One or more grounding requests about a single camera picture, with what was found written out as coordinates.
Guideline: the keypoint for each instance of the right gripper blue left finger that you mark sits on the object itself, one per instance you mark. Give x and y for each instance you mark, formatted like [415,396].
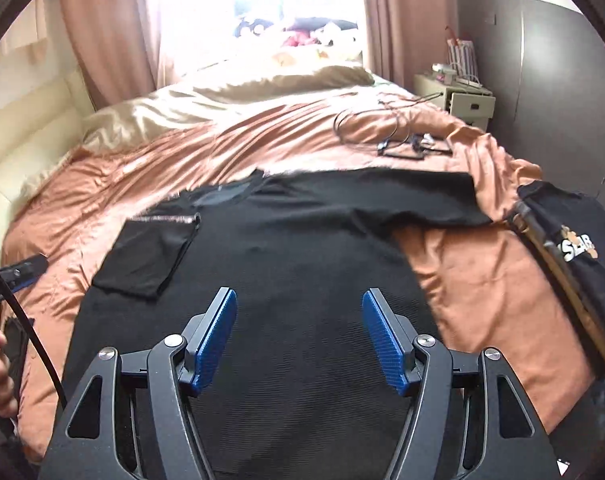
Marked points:
[206,336]

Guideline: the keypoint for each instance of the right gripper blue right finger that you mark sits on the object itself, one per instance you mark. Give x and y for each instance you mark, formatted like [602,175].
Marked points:
[392,343]

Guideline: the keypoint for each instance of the black mesh t-shirt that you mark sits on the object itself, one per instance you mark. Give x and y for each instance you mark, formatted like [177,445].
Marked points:
[299,393]

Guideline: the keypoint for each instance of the stack of folded clothes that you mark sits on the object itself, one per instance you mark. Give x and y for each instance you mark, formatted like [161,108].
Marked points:
[565,231]

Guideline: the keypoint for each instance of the person's left hand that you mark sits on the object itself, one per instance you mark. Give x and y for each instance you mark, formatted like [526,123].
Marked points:
[8,402]

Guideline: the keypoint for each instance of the orange-brown bed blanket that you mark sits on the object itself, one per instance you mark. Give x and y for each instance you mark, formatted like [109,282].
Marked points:
[483,285]

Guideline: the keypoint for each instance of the cream padded headboard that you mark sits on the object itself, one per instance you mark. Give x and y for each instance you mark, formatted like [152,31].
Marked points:
[36,132]

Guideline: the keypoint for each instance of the cream bedside drawer cabinet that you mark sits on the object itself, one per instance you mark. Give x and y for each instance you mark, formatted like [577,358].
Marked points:
[475,106]

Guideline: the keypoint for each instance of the pink curtain left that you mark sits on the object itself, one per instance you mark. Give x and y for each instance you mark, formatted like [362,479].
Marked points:
[116,43]

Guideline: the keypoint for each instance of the pink curtain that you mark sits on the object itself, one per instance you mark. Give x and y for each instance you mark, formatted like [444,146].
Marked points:
[406,37]
[116,43]

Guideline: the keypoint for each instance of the striped bag on cabinet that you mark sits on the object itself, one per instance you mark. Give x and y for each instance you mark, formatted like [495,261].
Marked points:
[462,57]

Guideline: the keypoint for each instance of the dark grey wardrobe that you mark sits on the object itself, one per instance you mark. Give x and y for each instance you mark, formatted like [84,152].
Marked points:
[546,67]

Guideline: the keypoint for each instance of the plush toys on windowsill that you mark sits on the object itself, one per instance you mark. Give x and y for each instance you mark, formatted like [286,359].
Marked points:
[338,37]

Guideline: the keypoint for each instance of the pink curtain right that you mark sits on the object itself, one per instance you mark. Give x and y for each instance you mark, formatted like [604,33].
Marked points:
[406,37]

